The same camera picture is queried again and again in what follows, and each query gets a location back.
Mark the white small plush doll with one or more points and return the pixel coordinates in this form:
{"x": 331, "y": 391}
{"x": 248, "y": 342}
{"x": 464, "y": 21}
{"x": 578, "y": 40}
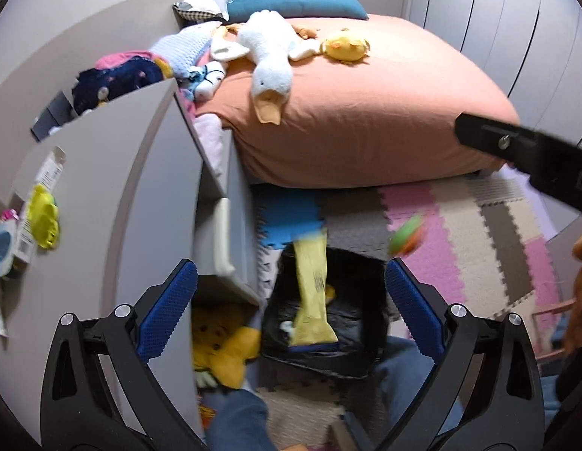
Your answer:
{"x": 201, "y": 82}

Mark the orange covered bed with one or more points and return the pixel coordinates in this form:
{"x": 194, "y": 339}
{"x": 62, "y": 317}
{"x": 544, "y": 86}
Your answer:
{"x": 388, "y": 119}

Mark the light blue lidded cup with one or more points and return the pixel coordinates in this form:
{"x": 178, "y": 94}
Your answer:
{"x": 8, "y": 234}

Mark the yellow plastic wrapper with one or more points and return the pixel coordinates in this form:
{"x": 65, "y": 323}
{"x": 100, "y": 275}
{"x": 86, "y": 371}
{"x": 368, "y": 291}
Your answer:
{"x": 311, "y": 329}

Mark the navy blue patterned blanket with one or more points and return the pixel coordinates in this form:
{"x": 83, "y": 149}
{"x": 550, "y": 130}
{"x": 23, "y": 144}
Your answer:
{"x": 98, "y": 86}

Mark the checkered white pillow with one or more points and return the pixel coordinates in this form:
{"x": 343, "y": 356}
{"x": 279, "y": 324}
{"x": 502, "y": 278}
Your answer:
{"x": 200, "y": 11}

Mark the light blue knitted blanket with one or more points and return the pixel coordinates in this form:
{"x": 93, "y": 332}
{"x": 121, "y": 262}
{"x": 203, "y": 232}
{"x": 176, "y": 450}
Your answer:
{"x": 183, "y": 50}

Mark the person right hand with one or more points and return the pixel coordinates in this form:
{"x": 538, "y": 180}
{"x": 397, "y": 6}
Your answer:
{"x": 572, "y": 339}

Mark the black trash bin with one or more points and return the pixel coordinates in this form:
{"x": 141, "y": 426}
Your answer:
{"x": 328, "y": 311}

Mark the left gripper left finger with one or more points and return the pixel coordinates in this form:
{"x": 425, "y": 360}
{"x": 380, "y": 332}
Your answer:
{"x": 98, "y": 391}

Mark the green orange plastic toy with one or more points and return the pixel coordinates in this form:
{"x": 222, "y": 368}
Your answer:
{"x": 407, "y": 238}

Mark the yellow star plush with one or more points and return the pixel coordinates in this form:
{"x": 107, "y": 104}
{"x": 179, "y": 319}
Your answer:
{"x": 222, "y": 344}

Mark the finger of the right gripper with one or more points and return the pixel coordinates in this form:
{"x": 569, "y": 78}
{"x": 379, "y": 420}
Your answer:
{"x": 554, "y": 166}

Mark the white wardrobe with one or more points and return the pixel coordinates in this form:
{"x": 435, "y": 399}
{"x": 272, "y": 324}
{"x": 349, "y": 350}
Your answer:
{"x": 532, "y": 49}

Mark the yellow plastic toy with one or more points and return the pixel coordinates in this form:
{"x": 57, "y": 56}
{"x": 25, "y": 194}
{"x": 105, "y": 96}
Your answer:
{"x": 43, "y": 217}

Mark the pink small toy figure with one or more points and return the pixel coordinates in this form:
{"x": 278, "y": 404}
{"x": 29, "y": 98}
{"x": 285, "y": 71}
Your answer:
{"x": 9, "y": 214}

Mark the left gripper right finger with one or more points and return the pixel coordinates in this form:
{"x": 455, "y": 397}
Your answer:
{"x": 484, "y": 391}

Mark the pink fluffy cloth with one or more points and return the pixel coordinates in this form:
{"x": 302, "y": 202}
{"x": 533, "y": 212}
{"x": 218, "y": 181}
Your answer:
{"x": 210, "y": 134}

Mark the yellow chick plush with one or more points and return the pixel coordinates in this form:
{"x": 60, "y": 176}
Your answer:
{"x": 345, "y": 46}

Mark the teal long pillow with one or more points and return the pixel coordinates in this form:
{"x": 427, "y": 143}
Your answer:
{"x": 240, "y": 10}

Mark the white barcode paper box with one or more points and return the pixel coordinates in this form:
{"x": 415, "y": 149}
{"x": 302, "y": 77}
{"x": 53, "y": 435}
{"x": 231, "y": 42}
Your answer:
{"x": 48, "y": 175}

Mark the white goose plush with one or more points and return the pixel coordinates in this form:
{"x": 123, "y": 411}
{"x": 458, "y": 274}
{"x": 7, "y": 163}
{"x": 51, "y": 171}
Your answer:
{"x": 272, "y": 44}

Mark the colourful foam floor mat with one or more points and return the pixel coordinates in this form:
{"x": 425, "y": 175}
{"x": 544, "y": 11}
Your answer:
{"x": 483, "y": 245}

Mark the pink garment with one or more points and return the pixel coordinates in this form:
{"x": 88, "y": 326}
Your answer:
{"x": 116, "y": 59}

